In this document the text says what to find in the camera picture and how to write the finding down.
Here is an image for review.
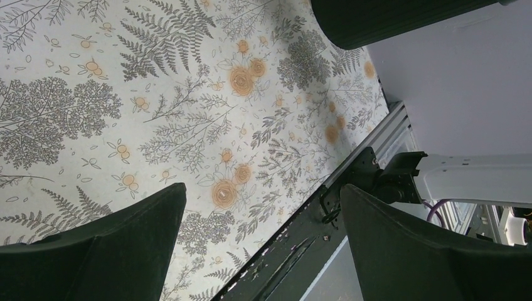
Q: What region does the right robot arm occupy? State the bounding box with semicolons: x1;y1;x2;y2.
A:
371;152;531;208

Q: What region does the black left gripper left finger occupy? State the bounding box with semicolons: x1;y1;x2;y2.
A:
1;183;186;300

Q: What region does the floral tablecloth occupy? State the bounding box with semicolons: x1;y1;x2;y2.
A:
1;1;388;300

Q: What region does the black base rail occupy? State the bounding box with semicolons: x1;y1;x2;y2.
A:
213;147;380;300

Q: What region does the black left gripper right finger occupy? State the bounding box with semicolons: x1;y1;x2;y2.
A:
340;184;531;300

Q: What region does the black round bucket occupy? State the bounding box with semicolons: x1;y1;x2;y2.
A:
311;0;497;50

